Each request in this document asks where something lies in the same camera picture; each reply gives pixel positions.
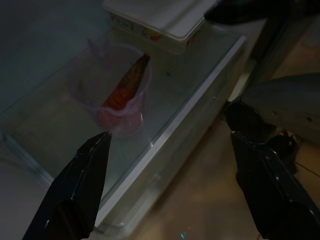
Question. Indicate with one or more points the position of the pink transparent measuring jug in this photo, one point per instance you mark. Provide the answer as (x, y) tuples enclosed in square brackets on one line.
[(135, 110)]

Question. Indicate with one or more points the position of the orange carrot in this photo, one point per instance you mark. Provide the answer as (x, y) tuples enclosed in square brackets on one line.
[(125, 85)]

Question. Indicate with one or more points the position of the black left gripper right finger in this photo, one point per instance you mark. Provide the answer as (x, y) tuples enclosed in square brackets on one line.
[(275, 200)]

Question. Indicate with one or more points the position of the grey steel fridge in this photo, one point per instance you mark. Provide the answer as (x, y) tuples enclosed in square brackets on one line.
[(37, 37)]

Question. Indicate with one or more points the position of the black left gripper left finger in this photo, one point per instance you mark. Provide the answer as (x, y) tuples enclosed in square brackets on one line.
[(75, 190)]

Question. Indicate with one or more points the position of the white lidded plastic container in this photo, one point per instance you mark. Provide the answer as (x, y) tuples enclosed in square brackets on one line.
[(160, 15)]

